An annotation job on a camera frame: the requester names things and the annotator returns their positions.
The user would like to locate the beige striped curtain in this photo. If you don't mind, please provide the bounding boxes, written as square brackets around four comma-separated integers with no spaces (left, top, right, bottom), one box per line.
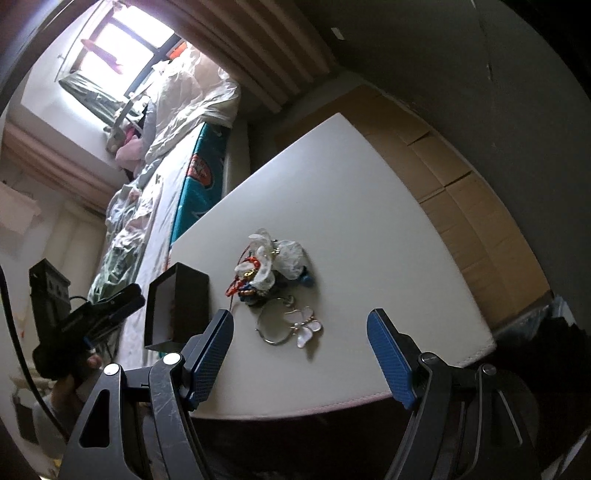
[0,124,127,214]
[173,0,345,112]

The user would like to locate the grey bed tray table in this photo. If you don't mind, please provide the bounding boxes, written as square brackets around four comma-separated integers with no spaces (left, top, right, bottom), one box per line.
[102,91,145,149]

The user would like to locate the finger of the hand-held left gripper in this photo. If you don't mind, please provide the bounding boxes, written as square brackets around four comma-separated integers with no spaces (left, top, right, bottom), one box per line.
[82,304,142,348]
[93,283,146,320]

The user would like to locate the window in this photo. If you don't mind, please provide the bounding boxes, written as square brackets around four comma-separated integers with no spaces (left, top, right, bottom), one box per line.
[69,7,186,99]

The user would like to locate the hanging green garment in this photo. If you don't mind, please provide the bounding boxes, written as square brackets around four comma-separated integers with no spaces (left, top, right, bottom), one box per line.
[59,71,126,110]

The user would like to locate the pile of mixed jewelry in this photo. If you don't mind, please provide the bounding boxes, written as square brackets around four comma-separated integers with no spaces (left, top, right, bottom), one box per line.
[225,227,315,306]

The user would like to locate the pink plush toy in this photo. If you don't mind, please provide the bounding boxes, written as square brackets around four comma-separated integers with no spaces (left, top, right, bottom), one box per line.
[115,136,145,163]

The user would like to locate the hanging pink garment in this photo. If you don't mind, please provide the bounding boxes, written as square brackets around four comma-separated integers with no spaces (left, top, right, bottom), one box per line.
[80,39,126,75]

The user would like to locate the white duvet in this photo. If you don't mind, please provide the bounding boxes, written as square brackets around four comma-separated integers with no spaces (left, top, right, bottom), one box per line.
[141,42,244,164]

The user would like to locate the white butterfly hoop earring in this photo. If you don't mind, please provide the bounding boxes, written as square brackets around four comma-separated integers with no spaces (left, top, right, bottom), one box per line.
[255,295,324,350]

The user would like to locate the white bed frame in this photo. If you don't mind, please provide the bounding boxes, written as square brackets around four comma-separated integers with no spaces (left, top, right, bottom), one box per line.
[221,121,254,197]

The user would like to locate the hanging beige towel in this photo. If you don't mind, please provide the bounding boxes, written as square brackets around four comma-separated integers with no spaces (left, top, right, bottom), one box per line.
[0,181,41,256]

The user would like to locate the black square box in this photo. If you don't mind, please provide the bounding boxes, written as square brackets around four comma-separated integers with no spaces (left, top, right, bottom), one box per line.
[144,262,211,354]

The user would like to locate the black cable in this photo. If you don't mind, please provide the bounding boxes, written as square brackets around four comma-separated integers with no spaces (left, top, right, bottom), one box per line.
[0,267,71,445]

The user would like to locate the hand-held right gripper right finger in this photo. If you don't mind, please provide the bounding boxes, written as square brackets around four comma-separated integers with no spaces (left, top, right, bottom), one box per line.
[366,308,541,480]

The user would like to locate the green floral blanket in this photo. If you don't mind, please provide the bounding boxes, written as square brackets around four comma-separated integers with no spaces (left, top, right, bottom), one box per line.
[89,184,160,306]

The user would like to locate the cream padded headboard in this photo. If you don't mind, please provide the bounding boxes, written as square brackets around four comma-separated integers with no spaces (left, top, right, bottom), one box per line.
[58,198,112,289]

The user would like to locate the person's left hand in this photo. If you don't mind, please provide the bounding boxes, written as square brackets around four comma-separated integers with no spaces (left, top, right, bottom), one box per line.
[48,353,103,418]

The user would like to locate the teal-sided mattress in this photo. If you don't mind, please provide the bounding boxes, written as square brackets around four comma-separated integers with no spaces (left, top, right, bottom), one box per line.
[90,121,232,365]

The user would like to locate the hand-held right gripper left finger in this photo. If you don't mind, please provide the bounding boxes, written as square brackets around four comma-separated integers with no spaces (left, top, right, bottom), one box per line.
[59,308,235,480]

